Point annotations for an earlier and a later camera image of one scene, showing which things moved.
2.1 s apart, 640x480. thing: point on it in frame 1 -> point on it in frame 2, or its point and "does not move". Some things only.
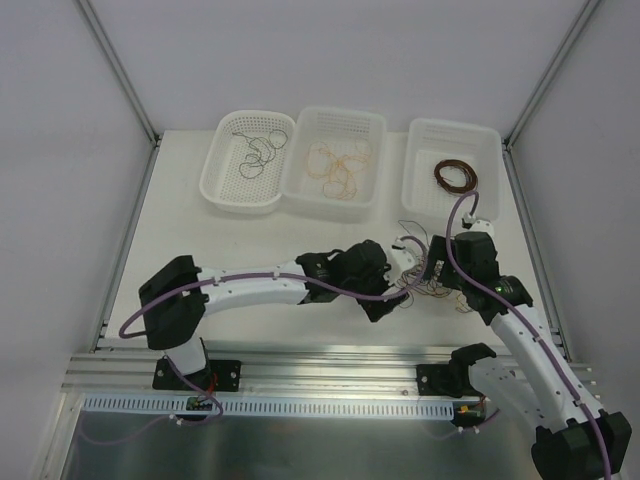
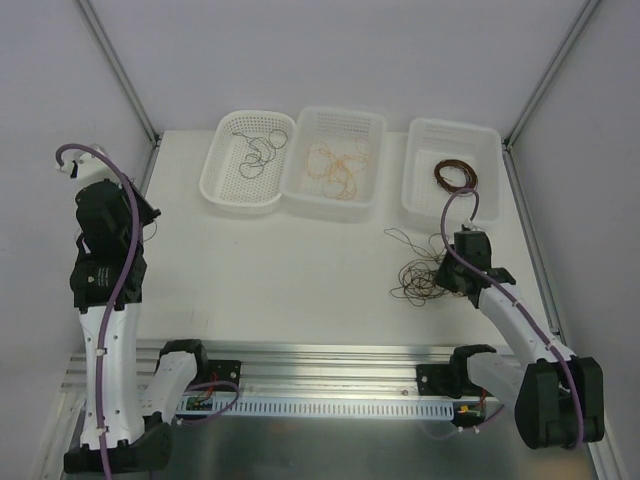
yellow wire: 321,163 does not move
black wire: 265,150 does not move
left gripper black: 382,305 -> 141,209
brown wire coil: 472,180 does not move
